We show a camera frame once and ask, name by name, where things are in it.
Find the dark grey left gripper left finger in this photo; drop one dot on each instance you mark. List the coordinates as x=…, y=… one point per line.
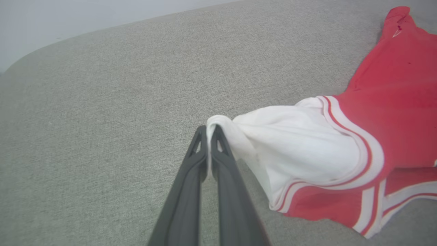
x=186, y=198

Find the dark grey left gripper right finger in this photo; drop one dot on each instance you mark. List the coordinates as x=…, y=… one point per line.
x=232, y=201

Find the red and white garment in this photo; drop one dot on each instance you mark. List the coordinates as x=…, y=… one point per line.
x=344, y=147

